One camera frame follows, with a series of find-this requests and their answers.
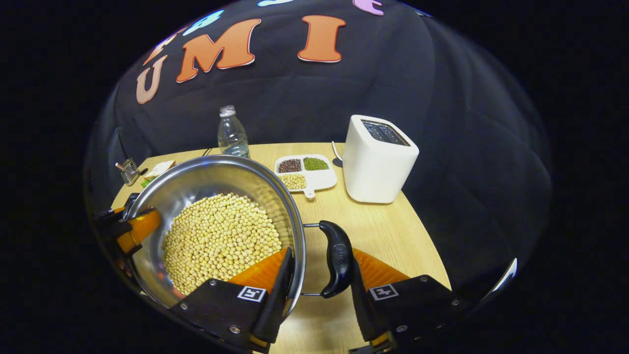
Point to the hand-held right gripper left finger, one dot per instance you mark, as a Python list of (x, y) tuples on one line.
[(277, 305)]

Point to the dark red beans portion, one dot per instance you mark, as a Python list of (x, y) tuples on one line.
[(290, 165)]

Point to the green mung beans portion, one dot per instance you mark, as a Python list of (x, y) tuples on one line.
[(316, 163)]

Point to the large soybeans heap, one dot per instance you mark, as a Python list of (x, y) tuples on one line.
[(221, 241)]

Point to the white toaster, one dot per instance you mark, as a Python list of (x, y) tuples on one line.
[(378, 167)]

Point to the sandwich with lettuce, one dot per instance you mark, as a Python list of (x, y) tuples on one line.
[(159, 169)]

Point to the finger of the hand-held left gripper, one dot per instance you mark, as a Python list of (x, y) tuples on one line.
[(110, 215), (140, 228)]

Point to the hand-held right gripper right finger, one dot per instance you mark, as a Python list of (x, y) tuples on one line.
[(361, 314)]

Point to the small soybeans portion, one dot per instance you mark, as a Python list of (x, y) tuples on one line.
[(293, 181)]

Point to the clear plastic water bottle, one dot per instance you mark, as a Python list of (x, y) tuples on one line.
[(233, 137)]

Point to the white divided dish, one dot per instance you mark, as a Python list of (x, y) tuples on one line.
[(319, 179)]

